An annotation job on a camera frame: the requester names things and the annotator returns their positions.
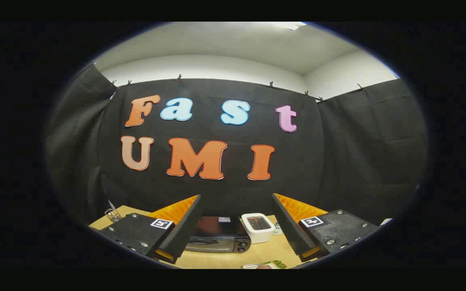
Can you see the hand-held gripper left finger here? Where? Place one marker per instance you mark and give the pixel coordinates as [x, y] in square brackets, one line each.
[184, 230]

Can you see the white pop-up toaster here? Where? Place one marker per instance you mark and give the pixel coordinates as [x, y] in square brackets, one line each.
[259, 235]

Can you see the lettuce sandwich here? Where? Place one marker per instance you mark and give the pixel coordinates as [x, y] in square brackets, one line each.
[275, 265]

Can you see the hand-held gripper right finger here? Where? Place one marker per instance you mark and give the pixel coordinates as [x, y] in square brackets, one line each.
[291, 230]

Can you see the black toaster oven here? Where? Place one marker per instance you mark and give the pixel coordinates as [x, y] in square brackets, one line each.
[221, 232]

